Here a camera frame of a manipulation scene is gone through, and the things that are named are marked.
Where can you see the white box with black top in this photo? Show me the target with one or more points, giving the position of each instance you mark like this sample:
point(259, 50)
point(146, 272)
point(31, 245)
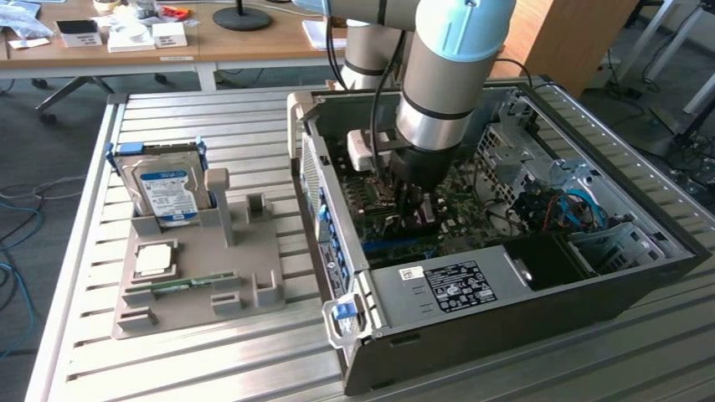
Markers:
point(81, 39)

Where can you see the beige tape roll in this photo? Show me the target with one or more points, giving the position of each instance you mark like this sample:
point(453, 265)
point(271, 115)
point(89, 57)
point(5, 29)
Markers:
point(106, 5)

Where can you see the black power connector bundle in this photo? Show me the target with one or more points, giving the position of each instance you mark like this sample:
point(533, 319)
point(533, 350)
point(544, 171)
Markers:
point(532, 209)

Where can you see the hard disk with blue label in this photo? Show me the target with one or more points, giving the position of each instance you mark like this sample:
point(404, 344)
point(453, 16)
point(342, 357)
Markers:
point(167, 197)

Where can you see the black graphics card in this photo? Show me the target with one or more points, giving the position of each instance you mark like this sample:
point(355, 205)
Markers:
point(414, 233)

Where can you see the perforated metal disk bay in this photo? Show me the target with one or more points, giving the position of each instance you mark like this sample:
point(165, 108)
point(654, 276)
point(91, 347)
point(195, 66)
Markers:
point(514, 165)

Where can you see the black open PC case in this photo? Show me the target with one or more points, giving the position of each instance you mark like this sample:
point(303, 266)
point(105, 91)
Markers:
point(504, 343)

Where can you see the clear plastic bag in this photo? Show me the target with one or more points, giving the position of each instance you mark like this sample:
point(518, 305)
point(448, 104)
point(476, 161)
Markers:
point(23, 27)

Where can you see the black round lamp base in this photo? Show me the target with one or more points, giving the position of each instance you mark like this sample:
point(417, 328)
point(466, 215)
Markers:
point(241, 20)

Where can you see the blue expansion slot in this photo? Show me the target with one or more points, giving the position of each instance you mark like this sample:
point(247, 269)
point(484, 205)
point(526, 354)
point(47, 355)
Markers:
point(375, 248)

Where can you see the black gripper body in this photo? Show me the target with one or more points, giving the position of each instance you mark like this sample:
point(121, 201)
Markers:
point(428, 167)

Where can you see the wooden office desk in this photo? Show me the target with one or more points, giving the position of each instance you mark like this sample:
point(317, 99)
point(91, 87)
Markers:
point(57, 56)
point(251, 46)

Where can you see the small white box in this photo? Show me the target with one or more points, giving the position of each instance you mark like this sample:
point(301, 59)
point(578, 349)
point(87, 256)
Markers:
point(167, 37)

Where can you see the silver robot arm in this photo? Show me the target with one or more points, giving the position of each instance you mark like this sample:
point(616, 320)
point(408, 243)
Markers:
point(448, 84)

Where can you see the silver CPU chip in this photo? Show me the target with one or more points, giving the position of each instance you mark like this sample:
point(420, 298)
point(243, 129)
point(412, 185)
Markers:
point(155, 260)

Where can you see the blue case latch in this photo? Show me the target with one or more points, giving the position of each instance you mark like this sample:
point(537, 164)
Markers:
point(342, 312)

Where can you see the blue disk caddy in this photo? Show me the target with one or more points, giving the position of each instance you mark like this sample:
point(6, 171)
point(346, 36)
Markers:
point(130, 148)

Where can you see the grey parts rack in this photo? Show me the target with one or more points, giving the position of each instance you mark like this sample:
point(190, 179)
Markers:
point(185, 312)

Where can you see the white paper card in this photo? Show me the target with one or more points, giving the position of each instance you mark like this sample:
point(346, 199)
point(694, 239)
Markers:
point(29, 43)

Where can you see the blue printed packet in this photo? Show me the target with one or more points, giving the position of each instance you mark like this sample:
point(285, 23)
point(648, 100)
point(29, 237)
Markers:
point(19, 8)

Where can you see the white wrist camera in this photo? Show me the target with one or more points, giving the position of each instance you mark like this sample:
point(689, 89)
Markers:
point(361, 151)

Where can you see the flat white box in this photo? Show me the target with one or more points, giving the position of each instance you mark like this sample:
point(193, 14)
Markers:
point(131, 47)

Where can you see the white paper stack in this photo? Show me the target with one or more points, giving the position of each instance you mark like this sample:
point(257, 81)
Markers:
point(318, 37)

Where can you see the brown cardboard box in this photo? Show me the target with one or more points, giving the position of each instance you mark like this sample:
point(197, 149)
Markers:
point(337, 22)

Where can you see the silver metal disk bay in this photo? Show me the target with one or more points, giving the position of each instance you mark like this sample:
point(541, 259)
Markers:
point(626, 251)

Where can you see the blue slot retainer strip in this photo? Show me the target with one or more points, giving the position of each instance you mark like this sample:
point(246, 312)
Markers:
point(322, 209)

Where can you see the white tape roll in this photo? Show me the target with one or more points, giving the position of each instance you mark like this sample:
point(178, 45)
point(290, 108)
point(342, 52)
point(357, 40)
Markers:
point(131, 33)

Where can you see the grey power supply unit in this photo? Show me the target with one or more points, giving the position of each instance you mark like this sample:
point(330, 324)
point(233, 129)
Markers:
point(402, 301)

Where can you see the white desk leg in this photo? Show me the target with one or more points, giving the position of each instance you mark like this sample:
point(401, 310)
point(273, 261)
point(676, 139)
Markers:
point(704, 92)
point(677, 46)

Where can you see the wooden cabinet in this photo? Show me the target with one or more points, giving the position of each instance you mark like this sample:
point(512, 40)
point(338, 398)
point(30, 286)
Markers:
point(581, 42)

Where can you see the green motherboard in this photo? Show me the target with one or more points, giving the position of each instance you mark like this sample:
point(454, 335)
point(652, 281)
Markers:
point(470, 218)

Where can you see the red orange plastic item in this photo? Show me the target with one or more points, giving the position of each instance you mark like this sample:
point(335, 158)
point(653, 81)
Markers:
point(177, 12)

